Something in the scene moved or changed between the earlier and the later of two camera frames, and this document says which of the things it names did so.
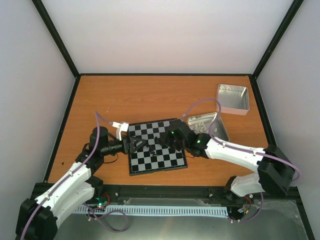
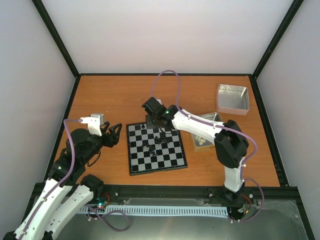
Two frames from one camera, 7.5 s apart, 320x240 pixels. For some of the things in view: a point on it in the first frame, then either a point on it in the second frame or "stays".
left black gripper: (129, 147) -> (115, 138)
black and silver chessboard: (156, 155) stays
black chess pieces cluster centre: (151, 151) stays
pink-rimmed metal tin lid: (234, 99) stays
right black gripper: (165, 140) -> (149, 124)
